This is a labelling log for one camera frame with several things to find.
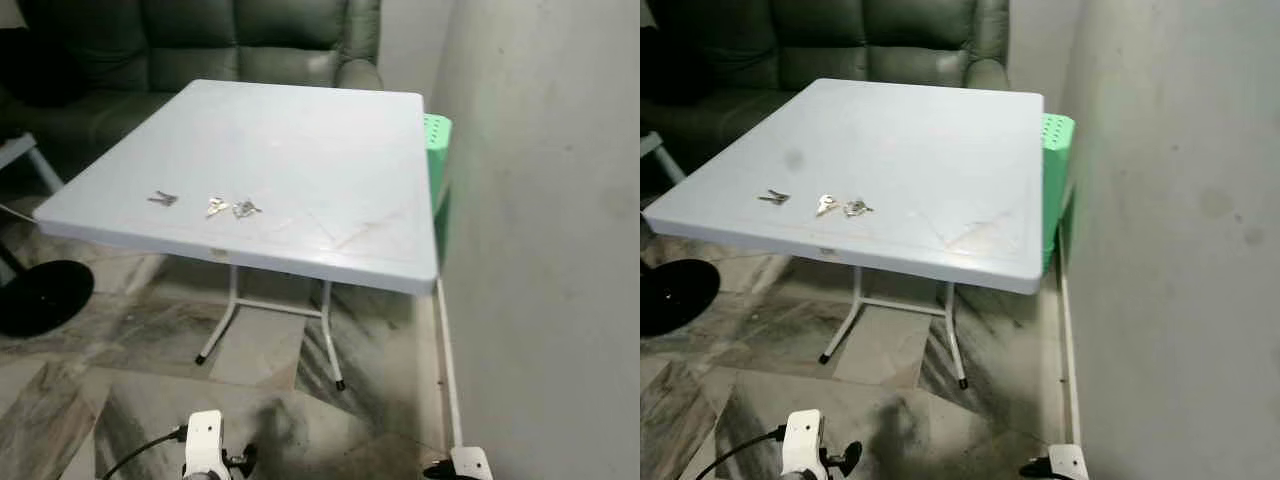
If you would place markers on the dark key pair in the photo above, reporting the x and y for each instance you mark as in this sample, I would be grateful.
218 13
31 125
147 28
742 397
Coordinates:
773 197
162 198

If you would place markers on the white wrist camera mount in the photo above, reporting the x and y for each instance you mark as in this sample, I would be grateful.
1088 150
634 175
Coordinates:
205 440
803 440
472 464
1068 463

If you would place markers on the grey side table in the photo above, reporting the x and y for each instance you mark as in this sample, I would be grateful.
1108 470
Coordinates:
650 145
20 150

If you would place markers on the green leather sofa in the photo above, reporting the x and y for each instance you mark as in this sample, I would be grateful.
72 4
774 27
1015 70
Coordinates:
200 40
850 40

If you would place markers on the green plastic stool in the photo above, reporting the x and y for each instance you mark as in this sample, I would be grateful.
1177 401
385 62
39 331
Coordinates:
437 150
1057 160

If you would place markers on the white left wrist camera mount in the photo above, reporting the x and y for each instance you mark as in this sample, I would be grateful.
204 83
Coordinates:
205 440
803 440

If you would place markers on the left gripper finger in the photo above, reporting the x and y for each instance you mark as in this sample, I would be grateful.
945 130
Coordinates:
852 457
249 457

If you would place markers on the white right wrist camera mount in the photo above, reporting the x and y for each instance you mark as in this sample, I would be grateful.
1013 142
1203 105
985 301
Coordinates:
1068 463
472 464

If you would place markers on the black round stand base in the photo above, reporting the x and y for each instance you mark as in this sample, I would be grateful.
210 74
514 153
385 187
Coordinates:
675 295
40 297

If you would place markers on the white pipe along wall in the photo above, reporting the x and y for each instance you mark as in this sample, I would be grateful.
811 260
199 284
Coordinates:
1068 340
447 360

